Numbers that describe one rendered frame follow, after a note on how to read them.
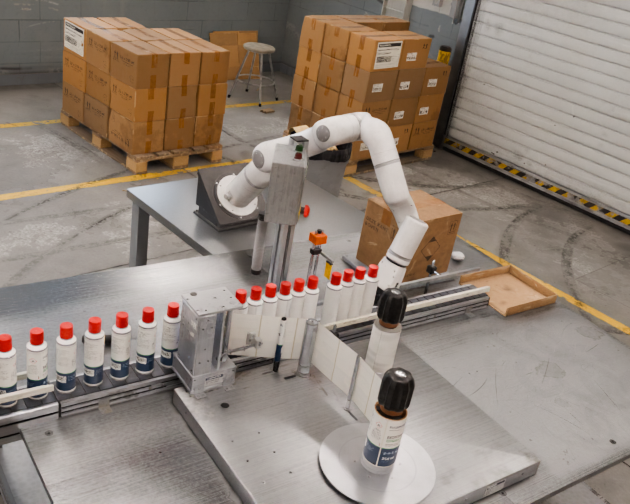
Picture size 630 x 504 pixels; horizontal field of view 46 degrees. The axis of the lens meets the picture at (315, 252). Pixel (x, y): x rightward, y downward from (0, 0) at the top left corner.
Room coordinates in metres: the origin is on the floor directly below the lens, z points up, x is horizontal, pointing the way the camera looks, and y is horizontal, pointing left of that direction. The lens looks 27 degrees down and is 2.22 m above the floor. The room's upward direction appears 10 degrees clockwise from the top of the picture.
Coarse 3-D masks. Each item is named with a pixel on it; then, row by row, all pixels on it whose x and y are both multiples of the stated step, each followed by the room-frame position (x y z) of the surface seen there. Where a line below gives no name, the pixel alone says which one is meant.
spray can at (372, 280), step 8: (368, 272) 2.23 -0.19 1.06; (376, 272) 2.22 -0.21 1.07; (368, 280) 2.21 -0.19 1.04; (376, 280) 2.22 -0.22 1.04; (368, 288) 2.21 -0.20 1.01; (376, 288) 2.22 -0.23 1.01; (368, 296) 2.21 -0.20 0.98; (368, 304) 2.21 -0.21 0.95; (360, 312) 2.21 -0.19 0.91; (368, 312) 2.21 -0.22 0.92
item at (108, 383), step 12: (468, 288) 2.59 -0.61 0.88; (408, 300) 2.42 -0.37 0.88; (420, 300) 2.43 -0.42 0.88; (456, 300) 2.48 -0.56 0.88; (468, 300) 2.50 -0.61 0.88; (372, 312) 2.28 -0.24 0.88; (408, 312) 2.33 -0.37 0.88; (360, 324) 2.19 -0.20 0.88; (156, 360) 1.79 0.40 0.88; (108, 372) 1.69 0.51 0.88; (132, 372) 1.71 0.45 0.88; (156, 372) 1.73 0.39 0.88; (168, 372) 1.74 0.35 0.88; (108, 384) 1.64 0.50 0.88; (120, 384) 1.65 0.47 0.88; (60, 396) 1.56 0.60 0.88; (72, 396) 1.57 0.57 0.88
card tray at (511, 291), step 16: (480, 272) 2.78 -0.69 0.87; (496, 272) 2.85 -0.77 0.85; (512, 272) 2.88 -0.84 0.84; (496, 288) 2.73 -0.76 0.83; (512, 288) 2.75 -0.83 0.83; (528, 288) 2.78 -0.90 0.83; (544, 288) 2.75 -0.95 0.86; (496, 304) 2.59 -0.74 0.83; (512, 304) 2.61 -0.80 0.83; (528, 304) 2.59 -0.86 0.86; (544, 304) 2.66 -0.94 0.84
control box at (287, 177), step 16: (272, 160) 2.02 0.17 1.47; (288, 160) 2.03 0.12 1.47; (304, 160) 2.06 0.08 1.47; (272, 176) 2.00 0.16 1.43; (288, 176) 2.00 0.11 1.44; (304, 176) 2.01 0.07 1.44; (272, 192) 2.00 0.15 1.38; (288, 192) 2.00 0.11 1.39; (272, 208) 2.00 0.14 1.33; (288, 208) 2.00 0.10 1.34; (288, 224) 2.00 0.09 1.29
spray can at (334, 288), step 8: (336, 272) 2.14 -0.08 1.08; (336, 280) 2.12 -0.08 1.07; (328, 288) 2.12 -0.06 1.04; (336, 288) 2.11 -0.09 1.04; (328, 296) 2.11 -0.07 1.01; (336, 296) 2.11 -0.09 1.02; (328, 304) 2.11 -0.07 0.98; (336, 304) 2.12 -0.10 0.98; (328, 312) 2.11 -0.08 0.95; (336, 312) 2.12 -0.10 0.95; (320, 320) 2.13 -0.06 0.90; (328, 320) 2.11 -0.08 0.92
